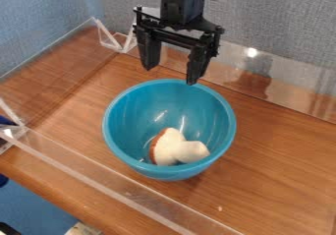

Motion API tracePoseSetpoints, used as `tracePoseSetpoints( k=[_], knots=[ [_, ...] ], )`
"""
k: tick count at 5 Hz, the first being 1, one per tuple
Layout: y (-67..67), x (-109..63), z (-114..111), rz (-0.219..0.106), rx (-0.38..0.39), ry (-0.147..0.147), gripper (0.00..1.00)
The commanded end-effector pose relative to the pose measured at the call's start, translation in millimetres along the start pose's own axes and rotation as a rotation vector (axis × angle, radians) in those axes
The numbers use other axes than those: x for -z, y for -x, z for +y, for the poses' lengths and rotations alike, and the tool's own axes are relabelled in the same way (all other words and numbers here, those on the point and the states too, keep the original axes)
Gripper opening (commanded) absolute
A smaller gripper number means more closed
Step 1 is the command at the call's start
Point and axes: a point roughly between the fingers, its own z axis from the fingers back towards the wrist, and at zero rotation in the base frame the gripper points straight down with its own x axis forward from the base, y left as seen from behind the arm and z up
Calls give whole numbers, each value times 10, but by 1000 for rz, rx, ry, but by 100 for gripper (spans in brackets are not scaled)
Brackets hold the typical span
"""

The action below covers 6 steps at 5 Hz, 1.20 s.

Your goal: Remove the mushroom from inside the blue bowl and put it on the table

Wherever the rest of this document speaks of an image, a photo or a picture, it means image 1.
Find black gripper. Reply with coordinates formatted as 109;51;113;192
133;6;224;86

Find clear acrylic front barrier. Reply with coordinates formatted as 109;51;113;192
15;127;244;235

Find white brown-capped toy mushroom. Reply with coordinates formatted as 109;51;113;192
149;128;211;166

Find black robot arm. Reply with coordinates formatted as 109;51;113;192
132;0;224;86

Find clear acrylic left barrier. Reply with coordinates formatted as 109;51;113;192
0;17;97;81

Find clear acrylic left bracket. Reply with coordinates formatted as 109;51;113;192
0;98;27;155

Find clear acrylic corner bracket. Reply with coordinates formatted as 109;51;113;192
93;19;136;53

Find blue plastic bowl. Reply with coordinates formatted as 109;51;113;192
103;79;236;181

